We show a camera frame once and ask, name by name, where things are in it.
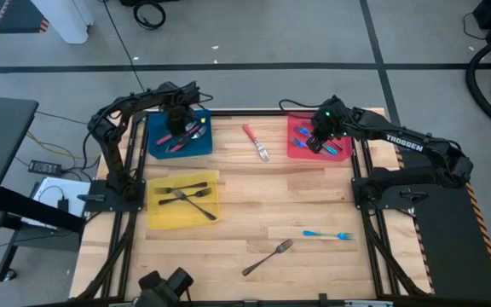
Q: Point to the yellow plastic bin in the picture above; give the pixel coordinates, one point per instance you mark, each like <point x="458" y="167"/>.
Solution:
<point x="164" y="221"/>

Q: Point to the blue plastic bin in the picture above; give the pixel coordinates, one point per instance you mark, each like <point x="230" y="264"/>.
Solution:
<point x="200" y="153"/>

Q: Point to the black bulky device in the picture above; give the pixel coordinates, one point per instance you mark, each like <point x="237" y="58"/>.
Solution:
<point x="164" y="290"/>

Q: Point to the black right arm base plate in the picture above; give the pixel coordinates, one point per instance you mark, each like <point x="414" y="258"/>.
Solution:
<point x="392" y="202"/>

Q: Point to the small hazard-striped mat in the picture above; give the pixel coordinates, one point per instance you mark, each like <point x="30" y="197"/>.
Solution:
<point x="19" y="17"/>

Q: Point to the small black adapter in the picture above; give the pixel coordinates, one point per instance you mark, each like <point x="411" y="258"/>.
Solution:
<point x="63" y="204"/>

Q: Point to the black power brick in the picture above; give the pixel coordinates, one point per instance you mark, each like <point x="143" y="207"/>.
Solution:
<point x="45" y="167"/>

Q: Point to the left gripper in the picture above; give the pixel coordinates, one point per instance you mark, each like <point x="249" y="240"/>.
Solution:
<point x="179" y="119"/>

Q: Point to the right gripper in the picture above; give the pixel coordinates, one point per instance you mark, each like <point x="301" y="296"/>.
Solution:
<point x="330" y="121"/>

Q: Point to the black desk leg frame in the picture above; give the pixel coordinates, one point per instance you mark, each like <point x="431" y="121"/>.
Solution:
<point x="36" y="209"/>

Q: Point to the large hazard-edged black mat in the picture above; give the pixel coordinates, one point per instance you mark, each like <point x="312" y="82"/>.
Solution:
<point x="450" y="239"/>

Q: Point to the white pillar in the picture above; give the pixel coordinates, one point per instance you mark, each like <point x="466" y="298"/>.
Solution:
<point x="62" y="17"/>

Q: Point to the red plastic bin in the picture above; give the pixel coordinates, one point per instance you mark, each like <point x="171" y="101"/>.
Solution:
<point x="292" y="121"/>

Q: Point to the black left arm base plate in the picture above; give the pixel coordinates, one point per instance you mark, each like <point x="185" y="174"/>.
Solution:
<point x="100" y="206"/>

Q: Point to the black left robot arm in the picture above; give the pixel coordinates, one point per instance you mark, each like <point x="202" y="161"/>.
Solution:
<point x="143" y="98"/>

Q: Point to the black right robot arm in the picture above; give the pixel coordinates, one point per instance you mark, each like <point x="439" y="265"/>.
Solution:
<point x="403" y="143"/>

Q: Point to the white flat box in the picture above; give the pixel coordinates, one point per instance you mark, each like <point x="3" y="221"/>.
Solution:
<point x="75" y="192"/>

